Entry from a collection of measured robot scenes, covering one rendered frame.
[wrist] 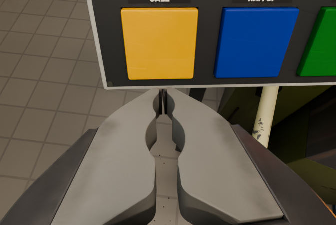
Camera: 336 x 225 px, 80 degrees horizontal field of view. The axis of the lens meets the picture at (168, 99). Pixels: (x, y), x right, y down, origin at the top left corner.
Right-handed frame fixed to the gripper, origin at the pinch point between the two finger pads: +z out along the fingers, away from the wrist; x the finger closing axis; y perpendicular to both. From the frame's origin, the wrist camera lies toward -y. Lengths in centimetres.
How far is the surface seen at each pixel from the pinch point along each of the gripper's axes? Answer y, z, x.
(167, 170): 88, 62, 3
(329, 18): -2.0, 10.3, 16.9
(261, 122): 31, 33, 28
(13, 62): 49, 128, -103
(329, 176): 58, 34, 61
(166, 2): -3.4, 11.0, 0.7
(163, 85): 5.6, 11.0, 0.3
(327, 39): 0.1, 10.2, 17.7
